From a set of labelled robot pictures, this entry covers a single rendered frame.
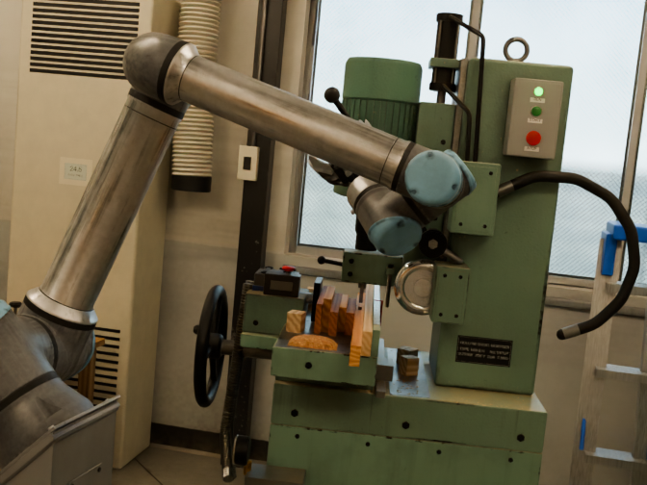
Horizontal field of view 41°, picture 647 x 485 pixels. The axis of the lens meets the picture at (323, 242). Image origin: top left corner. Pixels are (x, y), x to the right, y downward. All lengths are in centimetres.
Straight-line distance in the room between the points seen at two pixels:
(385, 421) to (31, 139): 204
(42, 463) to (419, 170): 79
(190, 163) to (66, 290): 162
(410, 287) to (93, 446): 73
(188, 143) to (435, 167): 198
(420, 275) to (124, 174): 66
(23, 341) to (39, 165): 184
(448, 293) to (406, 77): 48
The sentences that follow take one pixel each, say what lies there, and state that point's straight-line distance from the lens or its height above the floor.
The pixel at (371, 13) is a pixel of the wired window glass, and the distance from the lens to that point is 346.
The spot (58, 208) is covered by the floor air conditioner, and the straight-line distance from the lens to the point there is 343.
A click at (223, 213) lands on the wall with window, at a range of 348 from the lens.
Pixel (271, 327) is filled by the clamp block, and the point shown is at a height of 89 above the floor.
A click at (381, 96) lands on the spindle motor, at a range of 192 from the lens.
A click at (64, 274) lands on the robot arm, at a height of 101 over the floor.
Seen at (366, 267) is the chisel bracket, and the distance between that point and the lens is 199.
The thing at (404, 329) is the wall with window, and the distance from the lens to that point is 338.
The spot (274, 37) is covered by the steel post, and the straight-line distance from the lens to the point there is 336.
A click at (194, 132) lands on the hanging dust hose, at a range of 333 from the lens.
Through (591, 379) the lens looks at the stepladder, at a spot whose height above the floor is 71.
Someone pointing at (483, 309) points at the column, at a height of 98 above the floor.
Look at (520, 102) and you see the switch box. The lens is 186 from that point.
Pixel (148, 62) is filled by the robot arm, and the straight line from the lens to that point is 158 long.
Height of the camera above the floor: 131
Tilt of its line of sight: 7 degrees down
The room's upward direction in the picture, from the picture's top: 5 degrees clockwise
